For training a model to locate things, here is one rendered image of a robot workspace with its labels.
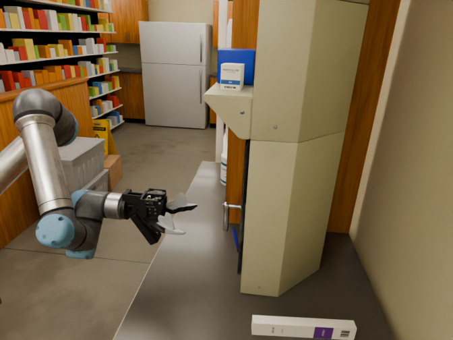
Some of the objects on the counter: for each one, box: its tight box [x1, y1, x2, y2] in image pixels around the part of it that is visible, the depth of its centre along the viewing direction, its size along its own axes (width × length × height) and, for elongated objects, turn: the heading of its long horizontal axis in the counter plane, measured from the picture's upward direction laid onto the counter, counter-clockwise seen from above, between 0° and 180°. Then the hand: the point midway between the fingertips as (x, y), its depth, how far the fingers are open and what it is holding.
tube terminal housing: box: [240, 0, 369, 297], centre depth 91 cm, size 25×32×77 cm
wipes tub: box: [220, 151, 227, 186], centre depth 159 cm, size 13×13×15 cm
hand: (192, 220), depth 90 cm, fingers open, 14 cm apart
